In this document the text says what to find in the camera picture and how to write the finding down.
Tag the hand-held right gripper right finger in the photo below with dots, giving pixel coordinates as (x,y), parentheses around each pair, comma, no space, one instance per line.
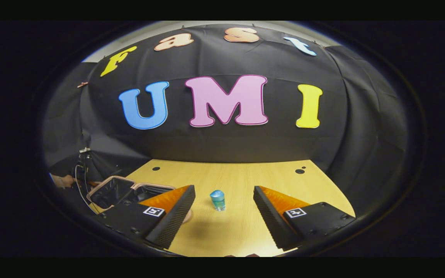
(270,220)

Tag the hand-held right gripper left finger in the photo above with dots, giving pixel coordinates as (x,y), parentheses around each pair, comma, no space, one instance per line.
(176,220)

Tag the blue skin care bottle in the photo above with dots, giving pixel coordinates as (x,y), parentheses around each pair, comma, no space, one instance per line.
(218,200)

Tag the copper cloth clip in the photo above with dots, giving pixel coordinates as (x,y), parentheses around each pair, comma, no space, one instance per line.
(82,84)

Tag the black backdrop cloth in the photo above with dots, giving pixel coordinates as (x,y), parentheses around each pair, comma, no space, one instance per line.
(222,143)

